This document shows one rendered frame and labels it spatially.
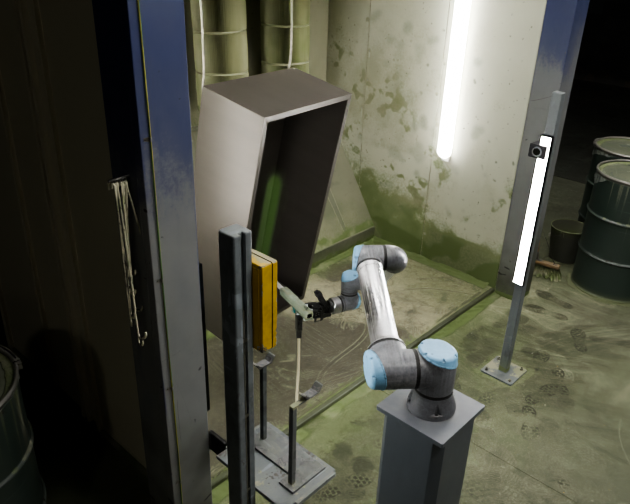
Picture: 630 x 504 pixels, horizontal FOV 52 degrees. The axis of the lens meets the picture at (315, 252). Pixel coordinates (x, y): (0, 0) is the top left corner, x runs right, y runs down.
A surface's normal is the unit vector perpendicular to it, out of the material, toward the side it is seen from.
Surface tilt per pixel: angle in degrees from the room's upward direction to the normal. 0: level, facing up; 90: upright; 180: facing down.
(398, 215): 90
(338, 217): 57
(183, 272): 90
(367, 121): 90
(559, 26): 90
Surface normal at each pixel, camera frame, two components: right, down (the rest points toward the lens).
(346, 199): 0.63, -0.22
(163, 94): 0.73, 0.32
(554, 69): -0.68, 0.31
